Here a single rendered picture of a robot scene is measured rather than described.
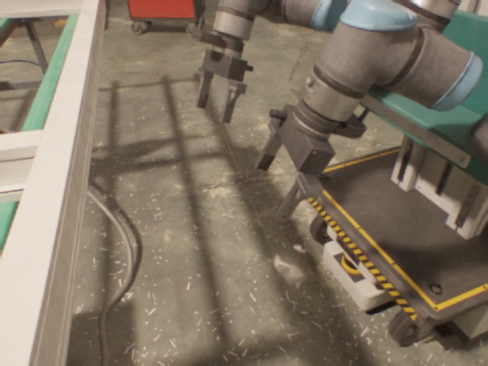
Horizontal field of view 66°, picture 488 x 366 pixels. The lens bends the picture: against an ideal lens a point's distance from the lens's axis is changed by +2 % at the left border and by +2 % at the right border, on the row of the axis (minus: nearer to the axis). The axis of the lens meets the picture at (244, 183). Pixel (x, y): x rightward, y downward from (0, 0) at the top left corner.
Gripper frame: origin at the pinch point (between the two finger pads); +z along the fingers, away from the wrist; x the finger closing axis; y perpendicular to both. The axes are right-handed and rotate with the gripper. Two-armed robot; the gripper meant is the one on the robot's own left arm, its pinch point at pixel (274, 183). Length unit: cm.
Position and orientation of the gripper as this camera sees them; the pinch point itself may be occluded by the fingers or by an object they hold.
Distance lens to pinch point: 70.2
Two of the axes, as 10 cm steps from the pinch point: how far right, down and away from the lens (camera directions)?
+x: 2.3, 6.8, -6.9
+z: -4.0, 7.2, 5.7
